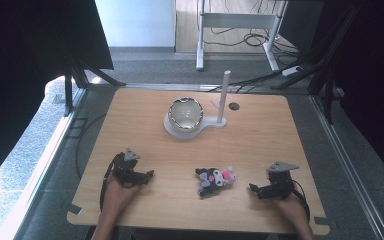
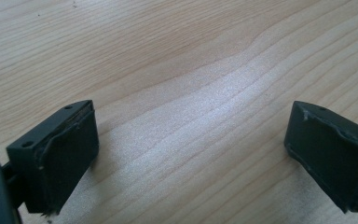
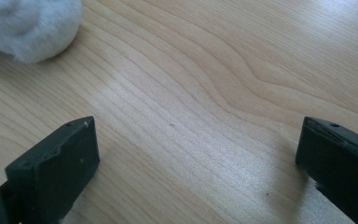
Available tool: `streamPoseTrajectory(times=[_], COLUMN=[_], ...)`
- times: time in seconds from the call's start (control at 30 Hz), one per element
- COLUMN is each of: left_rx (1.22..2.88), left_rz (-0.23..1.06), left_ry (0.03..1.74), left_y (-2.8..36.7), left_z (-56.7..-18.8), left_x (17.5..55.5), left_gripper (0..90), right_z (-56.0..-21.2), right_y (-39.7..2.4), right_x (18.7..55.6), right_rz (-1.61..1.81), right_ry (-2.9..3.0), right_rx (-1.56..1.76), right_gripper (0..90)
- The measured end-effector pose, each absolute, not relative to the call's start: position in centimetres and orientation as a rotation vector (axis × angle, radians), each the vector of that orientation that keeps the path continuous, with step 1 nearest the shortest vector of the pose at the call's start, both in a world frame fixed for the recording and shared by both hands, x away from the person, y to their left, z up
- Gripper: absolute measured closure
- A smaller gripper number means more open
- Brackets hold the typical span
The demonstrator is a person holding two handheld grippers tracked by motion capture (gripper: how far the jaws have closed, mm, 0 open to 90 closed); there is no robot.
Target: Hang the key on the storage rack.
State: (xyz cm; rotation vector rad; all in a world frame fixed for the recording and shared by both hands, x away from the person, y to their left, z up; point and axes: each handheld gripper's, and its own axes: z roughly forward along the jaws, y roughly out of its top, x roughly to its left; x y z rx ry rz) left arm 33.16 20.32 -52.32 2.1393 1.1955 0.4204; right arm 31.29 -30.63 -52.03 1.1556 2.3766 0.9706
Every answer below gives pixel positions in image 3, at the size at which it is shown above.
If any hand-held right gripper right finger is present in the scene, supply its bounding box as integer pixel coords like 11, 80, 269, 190
295, 116, 358, 224

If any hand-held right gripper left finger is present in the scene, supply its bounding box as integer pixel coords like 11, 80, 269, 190
0, 116, 101, 224

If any white fluffy plush toy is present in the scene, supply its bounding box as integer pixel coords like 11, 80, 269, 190
0, 0, 84, 64

